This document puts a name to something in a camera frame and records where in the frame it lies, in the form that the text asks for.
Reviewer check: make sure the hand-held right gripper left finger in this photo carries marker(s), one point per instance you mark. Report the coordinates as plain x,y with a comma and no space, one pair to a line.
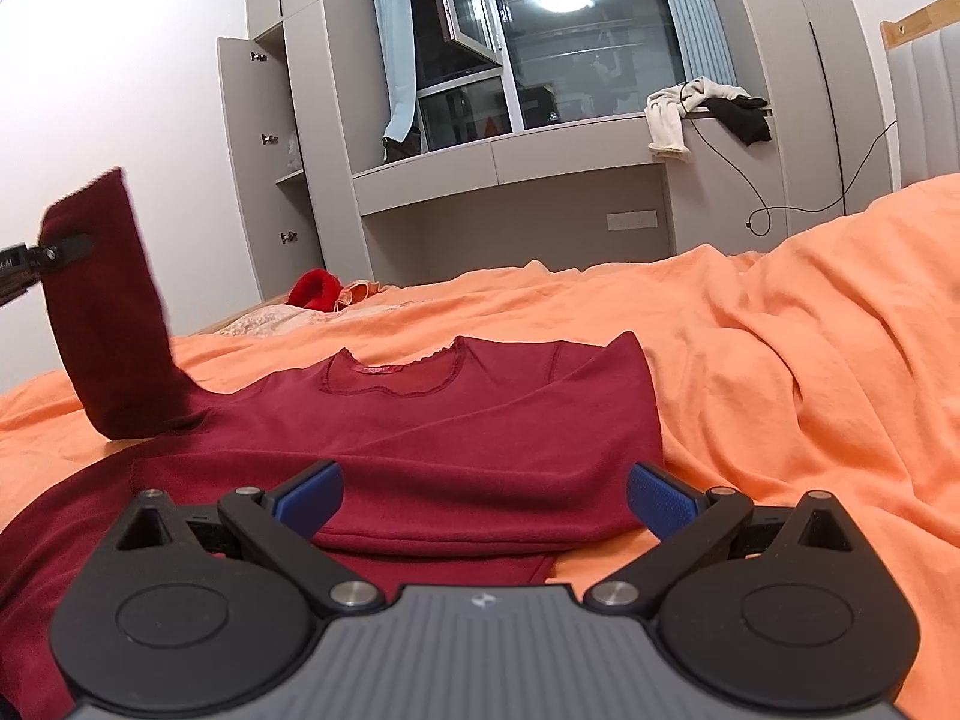
315,499

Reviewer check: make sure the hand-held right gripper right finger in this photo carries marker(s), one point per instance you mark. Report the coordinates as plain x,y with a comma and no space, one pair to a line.
660,499

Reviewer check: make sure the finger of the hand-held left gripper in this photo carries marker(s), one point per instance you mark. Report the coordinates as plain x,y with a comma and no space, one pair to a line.
64,250

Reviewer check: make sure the dark red long-sleeve shirt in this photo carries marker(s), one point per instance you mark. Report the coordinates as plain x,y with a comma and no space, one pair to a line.
450,427

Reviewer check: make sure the floral beige pillow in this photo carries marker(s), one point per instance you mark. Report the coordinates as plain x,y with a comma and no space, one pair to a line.
262,322

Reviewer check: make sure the orange bedsheet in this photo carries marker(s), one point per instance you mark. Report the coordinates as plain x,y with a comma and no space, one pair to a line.
787,352

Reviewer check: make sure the open grey cabinet door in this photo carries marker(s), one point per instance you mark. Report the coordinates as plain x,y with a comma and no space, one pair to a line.
251,165

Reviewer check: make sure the small orange cloth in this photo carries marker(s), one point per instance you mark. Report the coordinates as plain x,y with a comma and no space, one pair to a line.
360,294

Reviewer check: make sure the red plush item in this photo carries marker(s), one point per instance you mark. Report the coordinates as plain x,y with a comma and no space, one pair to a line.
315,289

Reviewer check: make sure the grey wardrobe cabinet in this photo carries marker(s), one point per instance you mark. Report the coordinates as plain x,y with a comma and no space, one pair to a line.
337,90

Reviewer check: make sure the dark bag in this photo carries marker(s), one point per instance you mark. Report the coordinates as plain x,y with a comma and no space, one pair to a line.
401,146

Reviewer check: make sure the grey built-in desk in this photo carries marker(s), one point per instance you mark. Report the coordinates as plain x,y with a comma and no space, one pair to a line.
510,165

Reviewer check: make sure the white garment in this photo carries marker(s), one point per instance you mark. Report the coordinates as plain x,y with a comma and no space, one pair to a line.
667,120

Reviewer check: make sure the black garment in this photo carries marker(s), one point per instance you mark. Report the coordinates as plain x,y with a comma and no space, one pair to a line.
746,120

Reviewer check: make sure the light blue curtain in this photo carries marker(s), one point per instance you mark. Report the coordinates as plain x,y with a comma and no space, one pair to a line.
394,37
694,7

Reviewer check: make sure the large window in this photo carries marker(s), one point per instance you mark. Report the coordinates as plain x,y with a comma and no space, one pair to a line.
570,52

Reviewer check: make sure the grey padded headboard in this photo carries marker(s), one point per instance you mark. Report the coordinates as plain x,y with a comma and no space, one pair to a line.
926,120

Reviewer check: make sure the open window sash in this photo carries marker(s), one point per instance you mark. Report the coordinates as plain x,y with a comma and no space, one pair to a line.
465,0

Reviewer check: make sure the white wall socket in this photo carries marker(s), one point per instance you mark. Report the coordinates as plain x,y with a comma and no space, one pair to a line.
631,220

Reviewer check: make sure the wooden bed frame rail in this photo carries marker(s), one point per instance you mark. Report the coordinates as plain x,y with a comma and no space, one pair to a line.
922,22

